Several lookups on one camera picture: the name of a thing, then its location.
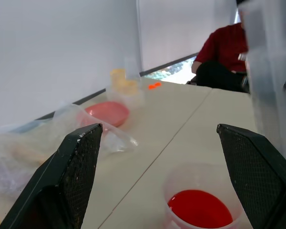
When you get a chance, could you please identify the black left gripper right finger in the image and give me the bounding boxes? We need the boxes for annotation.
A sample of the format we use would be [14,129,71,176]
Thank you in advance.
[216,123,286,229]

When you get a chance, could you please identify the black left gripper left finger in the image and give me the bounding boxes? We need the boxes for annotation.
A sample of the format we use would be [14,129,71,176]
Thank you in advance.
[0,123,103,229]

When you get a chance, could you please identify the clear cup with red liquid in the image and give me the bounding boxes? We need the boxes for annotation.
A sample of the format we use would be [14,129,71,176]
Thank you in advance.
[163,162,245,229]

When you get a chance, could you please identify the clear tall plastic cup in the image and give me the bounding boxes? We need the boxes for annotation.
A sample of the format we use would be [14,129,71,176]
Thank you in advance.
[123,55,142,83]

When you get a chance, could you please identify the clear plastic bag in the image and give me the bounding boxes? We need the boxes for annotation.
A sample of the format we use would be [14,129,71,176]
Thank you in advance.
[0,101,139,222]

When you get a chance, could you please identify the pink plastic bowl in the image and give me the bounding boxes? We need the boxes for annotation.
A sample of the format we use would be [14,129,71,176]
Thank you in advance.
[84,101,130,128]

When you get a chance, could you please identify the large clear plastic bin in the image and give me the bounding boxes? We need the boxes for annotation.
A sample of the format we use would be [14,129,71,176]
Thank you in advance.
[238,0,286,167]

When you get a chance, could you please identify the clear plastic container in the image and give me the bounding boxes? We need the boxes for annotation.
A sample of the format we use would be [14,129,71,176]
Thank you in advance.
[106,87,146,111]

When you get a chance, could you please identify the stack of yellow cups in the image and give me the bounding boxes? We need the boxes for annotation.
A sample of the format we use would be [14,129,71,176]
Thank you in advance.
[110,68,139,96]

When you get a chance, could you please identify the person in red shirt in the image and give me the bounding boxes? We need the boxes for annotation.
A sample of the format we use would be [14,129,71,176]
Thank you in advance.
[186,9,251,94]

